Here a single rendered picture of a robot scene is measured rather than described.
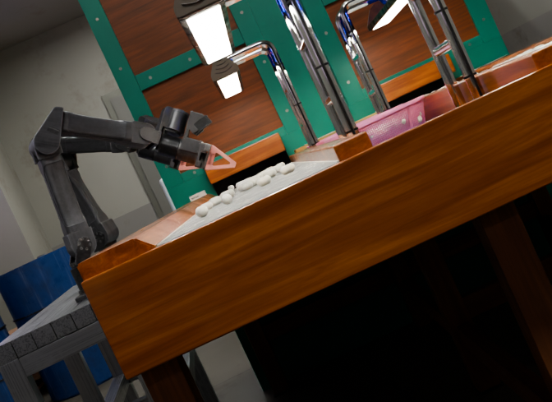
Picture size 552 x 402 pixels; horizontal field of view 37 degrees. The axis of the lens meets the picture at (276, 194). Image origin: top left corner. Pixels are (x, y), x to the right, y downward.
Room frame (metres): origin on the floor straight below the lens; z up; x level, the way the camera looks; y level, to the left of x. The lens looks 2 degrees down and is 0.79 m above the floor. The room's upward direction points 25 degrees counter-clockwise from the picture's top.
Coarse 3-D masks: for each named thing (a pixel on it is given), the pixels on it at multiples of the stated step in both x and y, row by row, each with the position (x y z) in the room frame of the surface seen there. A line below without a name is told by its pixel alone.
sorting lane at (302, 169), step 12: (300, 168) 1.79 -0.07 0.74; (312, 168) 1.44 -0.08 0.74; (324, 168) 1.21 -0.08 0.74; (276, 180) 1.70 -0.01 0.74; (288, 180) 1.38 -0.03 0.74; (240, 192) 2.06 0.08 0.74; (252, 192) 1.61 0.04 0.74; (264, 192) 1.33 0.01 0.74; (240, 204) 1.32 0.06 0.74; (192, 216) 1.85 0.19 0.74; (216, 216) 1.27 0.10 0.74; (180, 228) 1.51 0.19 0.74; (192, 228) 1.26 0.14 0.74; (168, 240) 1.21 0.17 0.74
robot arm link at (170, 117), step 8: (168, 112) 2.16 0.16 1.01; (176, 112) 2.16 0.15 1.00; (184, 112) 2.17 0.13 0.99; (160, 120) 2.16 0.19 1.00; (168, 120) 2.16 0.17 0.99; (176, 120) 2.16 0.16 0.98; (184, 120) 2.17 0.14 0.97; (144, 128) 2.11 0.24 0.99; (152, 128) 2.11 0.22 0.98; (160, 128) 2.14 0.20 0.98; (168, 128) 2.16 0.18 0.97; (176, 128) 2.15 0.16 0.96; (184, 128) 2.17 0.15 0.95; (144, 136) 2.10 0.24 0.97; (152, 136) 2.11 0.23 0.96; (160, 136) 2.12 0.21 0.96; (152, 144) 2.15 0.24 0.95
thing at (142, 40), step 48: (96, 0) 3.02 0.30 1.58; (144, 0) 3.03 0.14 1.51; (336, 0) 3.02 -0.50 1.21; (480, 0) 3.02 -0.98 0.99; (144, 48) 3.03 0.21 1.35; (192, 48) 3.03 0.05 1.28; (240, 48) 3.03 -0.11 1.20; (288, 48) 3.03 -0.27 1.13; (336, 48) 3.02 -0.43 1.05; (384, 48) 3.03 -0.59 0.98; (144, 96) 3.02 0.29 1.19; (192, 96) 3.03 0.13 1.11; (240, 96) 3.03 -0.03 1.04; (240, 144) 3.03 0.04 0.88
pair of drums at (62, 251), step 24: (48, 264) 4.79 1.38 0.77; (0, 288) 4.87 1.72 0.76; (24, 288) 4.77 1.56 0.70; (48, 288) 4.77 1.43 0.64; (24, 312) 4.79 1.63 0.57; (0, 336) 4.77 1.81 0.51; (96, 360) 4.79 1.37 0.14; (0, 384) 4.65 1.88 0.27; (48, 384) 4.85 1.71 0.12; (72, 384) 4.76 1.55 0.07
